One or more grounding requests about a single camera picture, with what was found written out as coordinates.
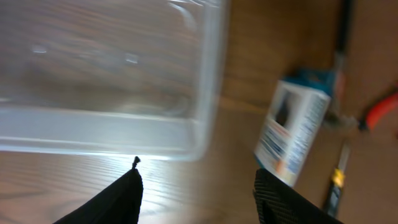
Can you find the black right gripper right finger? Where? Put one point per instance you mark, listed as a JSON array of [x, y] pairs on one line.
[[277, 203]]

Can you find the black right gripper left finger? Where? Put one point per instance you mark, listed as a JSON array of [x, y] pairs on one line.
[[119, 203]]

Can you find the white blue product box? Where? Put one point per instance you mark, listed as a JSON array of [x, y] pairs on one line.
[[294, 117]]

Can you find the small black-handled hammer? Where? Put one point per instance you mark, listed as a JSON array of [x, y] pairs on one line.
[[333, 117]]

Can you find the clear plastic container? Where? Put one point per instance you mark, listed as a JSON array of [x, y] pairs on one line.
[[111, 77]]

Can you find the black yellow screwdriver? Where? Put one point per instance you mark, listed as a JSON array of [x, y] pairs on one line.
[[337, 183]]

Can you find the red-handled pliers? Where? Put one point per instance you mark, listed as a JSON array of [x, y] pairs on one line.
[[376, 111]]

